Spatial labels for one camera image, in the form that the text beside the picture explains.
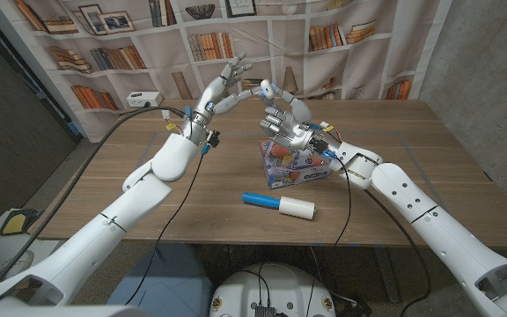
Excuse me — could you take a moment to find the white sneaker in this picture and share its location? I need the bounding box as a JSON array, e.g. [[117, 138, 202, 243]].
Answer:
[[0, 249, 35, 283]]

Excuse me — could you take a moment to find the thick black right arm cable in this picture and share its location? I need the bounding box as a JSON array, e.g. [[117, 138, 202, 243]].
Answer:
[[361, 188, 433, 317]]

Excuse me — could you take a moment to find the white AirPods case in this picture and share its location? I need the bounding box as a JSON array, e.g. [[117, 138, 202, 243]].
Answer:
[[260, 78, 276, 100]]

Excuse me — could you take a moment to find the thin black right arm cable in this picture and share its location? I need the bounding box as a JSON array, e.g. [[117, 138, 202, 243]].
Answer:
[[304, 156, 353, 317]]

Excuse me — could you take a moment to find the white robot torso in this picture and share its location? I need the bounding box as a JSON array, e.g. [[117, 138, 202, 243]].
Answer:
[[209, 262, 337, 317]]

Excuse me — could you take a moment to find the yellow and black floor object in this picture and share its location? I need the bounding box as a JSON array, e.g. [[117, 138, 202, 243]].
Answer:
[[0, 208, 43, 237]]

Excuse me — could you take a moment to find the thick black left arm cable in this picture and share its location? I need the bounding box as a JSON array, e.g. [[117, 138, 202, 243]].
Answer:
[[0, 105, 191, 290]]

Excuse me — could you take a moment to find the blue handled white lint roller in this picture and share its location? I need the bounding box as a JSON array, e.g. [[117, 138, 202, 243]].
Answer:
[[241, 191, 317, 221]]

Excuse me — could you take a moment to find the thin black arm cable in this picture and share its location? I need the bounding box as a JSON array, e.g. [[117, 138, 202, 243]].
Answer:
[[304, 156, 353, 317], [123, 151, 206, 306]]

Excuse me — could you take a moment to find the grey table leg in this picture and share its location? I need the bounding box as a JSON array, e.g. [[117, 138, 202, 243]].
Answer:
[[371, 247, 402, 305]]

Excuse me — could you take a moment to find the colourful Snap Circuits box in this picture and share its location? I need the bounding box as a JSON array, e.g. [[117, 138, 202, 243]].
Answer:
[[260, 139, 333, 191]]

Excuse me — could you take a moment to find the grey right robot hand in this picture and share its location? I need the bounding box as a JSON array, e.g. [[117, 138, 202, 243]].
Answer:
[[258, 85, 341, 155]]

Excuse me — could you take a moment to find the black power strip cable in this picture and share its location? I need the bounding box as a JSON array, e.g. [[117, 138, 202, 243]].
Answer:
[[116, 101, 151, 119]]

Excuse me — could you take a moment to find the white power strip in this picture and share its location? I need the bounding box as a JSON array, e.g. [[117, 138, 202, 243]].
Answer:
[[126, 91, 164, 108]]

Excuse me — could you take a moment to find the printed bookshelf backdrop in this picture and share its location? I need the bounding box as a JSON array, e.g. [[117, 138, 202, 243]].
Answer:
[[0, 0, 455, 144]]

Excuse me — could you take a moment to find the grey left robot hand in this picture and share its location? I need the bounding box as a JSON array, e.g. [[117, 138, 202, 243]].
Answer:
[[181, 51, 264, 146]]

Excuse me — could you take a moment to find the blue grey stool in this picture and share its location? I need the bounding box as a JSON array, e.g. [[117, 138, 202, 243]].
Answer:
[[106, 244, 215, 317]]

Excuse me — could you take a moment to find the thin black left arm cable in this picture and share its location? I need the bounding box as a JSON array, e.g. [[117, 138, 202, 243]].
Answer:
[[123, 151, 206, 306]]

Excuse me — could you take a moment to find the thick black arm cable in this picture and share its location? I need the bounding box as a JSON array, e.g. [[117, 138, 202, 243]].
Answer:
[[0, 105, 191, 290], [361, 188, 433, 317]]

